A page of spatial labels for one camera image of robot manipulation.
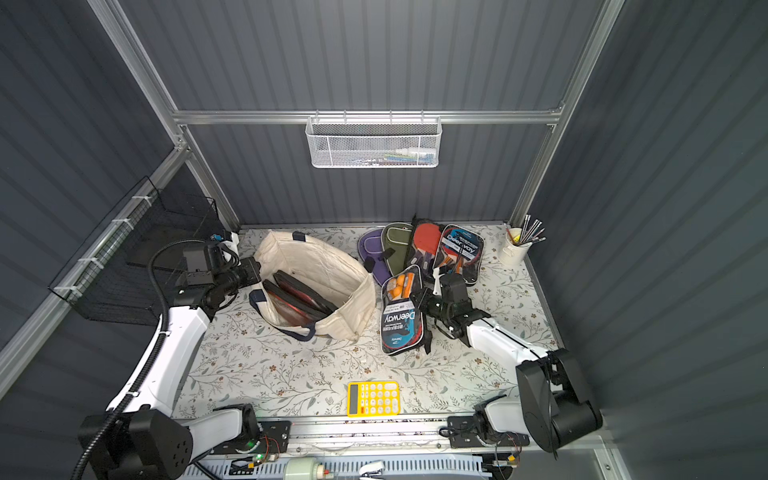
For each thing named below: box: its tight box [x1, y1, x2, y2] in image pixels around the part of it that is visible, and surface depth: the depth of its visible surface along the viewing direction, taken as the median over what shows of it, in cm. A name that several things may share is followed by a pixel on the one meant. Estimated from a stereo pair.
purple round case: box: [357, 228, 392, 286], surface depth 114 cm
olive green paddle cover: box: [381, 222, 415, 276], surface depth 113 cm
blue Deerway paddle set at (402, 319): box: [381, 264, 425, 357], surface depth 87 cm
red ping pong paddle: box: [410, 222, 442, 271], surface depth 111 cm
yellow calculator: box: [346, 381, 401, 417], surface depth 80 cm
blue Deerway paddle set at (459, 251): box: [433, 224, 485, 285], surface depth 110 cm
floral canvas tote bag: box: [249, 230, 377, 340], surface depth 86 cm
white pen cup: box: [498, 227, 533, 267], surface depth 105 cm
